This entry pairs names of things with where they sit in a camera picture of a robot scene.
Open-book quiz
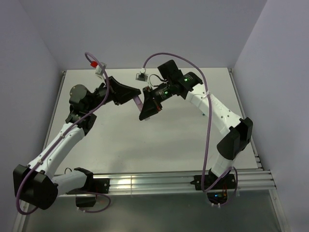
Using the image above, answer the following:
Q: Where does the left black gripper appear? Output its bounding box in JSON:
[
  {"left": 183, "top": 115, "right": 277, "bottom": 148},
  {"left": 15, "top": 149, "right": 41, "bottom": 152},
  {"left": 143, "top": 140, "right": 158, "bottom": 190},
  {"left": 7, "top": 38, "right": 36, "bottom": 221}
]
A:
[{"left": 87, "top": 77, "right": 141, "bottom": 112}]

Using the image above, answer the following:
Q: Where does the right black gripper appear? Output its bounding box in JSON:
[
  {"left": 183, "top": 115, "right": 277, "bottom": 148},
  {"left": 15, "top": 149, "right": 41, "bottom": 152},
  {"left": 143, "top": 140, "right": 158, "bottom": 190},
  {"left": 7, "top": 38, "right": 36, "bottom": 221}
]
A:
[{"left": 139, "top": 80, "right": 174, "bottom": 120}]

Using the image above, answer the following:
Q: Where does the pink highlighter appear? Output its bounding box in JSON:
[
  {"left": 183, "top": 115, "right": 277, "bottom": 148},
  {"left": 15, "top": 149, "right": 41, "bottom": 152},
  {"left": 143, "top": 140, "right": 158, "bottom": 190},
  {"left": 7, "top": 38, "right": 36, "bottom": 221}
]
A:
[{"left": 133, "top": 96, "right": 150, "bottom": 121}]

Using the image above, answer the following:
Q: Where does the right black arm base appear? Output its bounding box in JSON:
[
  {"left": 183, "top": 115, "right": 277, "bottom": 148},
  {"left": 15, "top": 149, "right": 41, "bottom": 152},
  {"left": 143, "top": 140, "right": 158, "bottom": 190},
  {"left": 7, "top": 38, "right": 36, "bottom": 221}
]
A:
[{"left": 193, "top": 174, "right": 237, "bottom": 194}]

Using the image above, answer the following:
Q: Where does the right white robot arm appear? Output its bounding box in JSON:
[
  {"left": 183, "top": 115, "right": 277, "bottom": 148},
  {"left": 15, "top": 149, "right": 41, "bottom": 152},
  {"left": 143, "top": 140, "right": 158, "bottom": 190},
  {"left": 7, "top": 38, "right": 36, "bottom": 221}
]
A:
[{"left": 139, "top": 60, "right": 253, "bottom": 189}]

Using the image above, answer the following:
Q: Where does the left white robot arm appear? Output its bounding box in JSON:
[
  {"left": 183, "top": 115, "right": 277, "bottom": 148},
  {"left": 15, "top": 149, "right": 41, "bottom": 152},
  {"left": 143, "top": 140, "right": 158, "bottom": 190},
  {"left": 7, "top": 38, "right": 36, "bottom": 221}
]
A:
[{"left": 13, "top": 76, "right": 141, "bottom": 215}]

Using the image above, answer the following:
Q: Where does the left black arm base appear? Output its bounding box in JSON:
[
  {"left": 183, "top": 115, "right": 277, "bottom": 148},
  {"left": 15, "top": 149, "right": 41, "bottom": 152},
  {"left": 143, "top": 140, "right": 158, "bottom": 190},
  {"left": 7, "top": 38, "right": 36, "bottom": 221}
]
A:
[{"left": 75, "top": 178, "right": 110, "bottom": 208}]

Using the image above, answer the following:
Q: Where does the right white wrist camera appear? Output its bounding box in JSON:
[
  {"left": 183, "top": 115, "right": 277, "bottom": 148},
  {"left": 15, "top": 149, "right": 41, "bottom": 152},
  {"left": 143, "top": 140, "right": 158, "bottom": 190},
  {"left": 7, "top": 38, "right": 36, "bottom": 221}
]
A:
[{"left": 135, "top": 68, "right": 154, "bottom": 90}]

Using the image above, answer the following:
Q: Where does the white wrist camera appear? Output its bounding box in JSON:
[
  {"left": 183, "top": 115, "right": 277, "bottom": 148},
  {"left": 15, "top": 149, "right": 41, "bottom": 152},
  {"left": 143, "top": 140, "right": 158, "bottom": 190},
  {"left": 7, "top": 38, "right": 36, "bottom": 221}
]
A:
[
  {"left": 90, "top": 61, "right": 106, "bottom": 80},
  {"left": 135, "top": 68, "right": 154, "bottom": 90}
]

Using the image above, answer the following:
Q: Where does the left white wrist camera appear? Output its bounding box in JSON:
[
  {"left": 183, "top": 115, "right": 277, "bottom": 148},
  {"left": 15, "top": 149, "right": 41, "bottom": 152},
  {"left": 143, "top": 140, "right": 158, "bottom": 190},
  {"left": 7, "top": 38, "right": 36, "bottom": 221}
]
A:
[{"left": 90, "top": 61, "right": 106, "bottom": 80}]

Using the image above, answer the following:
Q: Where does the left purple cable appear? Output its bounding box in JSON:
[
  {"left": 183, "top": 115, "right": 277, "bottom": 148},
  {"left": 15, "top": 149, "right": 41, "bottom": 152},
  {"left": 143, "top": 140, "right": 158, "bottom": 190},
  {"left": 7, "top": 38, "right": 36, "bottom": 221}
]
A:
[{"left": 14, "top": 52, "right": 112, "bottom": 215}]

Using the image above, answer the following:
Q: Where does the purple cable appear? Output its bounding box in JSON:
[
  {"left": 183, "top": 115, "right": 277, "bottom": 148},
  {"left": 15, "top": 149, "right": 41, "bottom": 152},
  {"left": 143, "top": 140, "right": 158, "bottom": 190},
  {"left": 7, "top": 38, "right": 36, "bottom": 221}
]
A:
[
  {"left": 14, "top": 52, "right": 112, "bottom": 215},
  {"left": 142, "top": 52, "right": 239, "bottom": 207}
]

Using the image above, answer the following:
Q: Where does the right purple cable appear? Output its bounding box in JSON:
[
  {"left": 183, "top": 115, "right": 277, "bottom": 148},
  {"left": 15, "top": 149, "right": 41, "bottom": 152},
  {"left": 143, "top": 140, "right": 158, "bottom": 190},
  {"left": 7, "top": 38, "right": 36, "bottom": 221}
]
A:
[{"left": 142, "top": 52, "right": 239, "bottom": 207}]

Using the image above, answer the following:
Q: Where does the aluminium rail frame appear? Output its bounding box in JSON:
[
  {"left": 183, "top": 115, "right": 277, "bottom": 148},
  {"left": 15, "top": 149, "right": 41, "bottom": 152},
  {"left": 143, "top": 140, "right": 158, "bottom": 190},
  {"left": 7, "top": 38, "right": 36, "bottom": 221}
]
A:
[{"left": 12, "top": 68, "right": 290, "bottom": 232}]

